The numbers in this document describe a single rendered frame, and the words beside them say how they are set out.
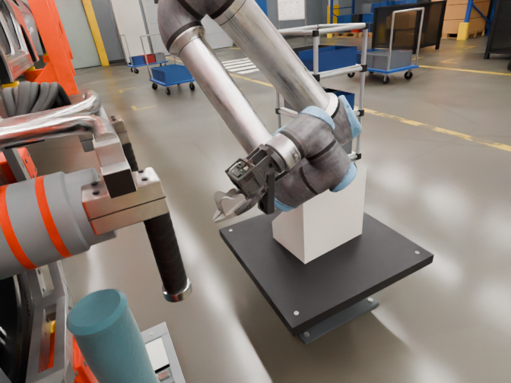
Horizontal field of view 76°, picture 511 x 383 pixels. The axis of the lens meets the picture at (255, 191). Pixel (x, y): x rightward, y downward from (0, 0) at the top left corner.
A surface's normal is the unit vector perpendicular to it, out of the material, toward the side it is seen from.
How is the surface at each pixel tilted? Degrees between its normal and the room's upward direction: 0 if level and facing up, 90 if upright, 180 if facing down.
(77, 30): 90
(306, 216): 90
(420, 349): 0
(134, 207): 90
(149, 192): 90
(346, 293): 0
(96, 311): 0
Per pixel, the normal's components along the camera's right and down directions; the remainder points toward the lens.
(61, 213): 0.37, -0.04
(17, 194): 0.11, -0.61
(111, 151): 0.46, 0.39
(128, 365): 0.73, 0.30
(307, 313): -0.10, -0.87
